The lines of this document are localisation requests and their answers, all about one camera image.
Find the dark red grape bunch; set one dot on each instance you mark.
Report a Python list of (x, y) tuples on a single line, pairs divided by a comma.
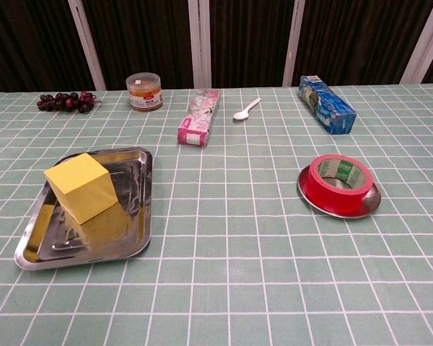
[(63, 101)]

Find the rectangular steel tray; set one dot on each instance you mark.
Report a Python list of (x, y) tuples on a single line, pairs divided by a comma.
[(131, 216)]

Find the yellow foam cube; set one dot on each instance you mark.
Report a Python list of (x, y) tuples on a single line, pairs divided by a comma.
[(83, 187)]

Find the red tape roll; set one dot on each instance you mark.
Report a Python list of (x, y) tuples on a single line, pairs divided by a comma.
[(332, 198)]

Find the dark curtain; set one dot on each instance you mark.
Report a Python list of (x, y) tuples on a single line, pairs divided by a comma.
[(144, 36)]

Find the white frame post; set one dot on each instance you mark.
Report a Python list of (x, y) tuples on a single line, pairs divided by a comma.
[(88, 47), (424, 43), (199, 43), (294, 43)]

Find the pink floral long box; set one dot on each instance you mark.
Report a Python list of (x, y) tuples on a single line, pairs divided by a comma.
[(198, 115)]

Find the blue long box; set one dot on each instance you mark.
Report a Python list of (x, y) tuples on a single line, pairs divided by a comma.
[(328, 104)]

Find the green checked tablecloth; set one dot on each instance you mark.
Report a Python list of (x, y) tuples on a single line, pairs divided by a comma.
[(223, 270)]

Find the clear jar with orange contents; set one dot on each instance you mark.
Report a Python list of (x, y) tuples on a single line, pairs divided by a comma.
[(144, 93)]

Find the white plastic spoon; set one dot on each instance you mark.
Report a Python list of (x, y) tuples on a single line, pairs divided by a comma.
[(241, 114)]

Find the round steel plate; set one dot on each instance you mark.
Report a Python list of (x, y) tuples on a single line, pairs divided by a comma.
[(372, 201)]

